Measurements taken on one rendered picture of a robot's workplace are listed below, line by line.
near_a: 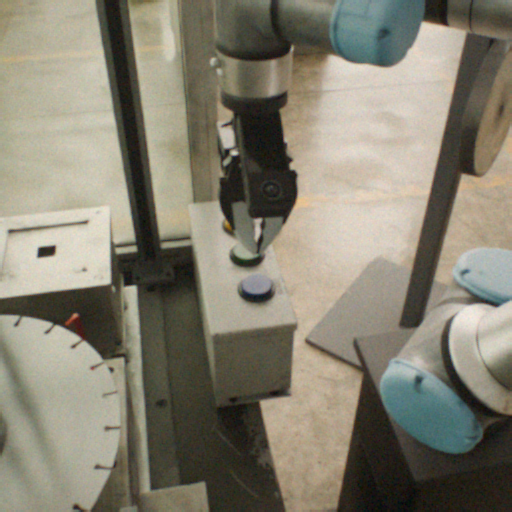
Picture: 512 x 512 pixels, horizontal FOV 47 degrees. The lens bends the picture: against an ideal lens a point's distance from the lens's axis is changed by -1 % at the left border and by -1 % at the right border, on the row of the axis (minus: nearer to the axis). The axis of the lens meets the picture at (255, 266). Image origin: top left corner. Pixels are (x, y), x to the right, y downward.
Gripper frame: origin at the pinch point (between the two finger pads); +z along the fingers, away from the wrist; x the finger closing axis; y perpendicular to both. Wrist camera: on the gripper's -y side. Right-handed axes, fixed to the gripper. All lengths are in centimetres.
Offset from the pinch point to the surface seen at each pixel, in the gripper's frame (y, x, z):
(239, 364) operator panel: -6.1, 3.7, 13.8
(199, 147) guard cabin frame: 24.6, 4.2, -0.6
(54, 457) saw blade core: -23.1, 23.6, 2.1
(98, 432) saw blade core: -21.1, 19.6, 2.1
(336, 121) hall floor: 206, -81, 97
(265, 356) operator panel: -6.1, 0.2, 13.0
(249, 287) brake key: 0.2, 1.1, 6.4
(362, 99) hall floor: 227, -102, 97
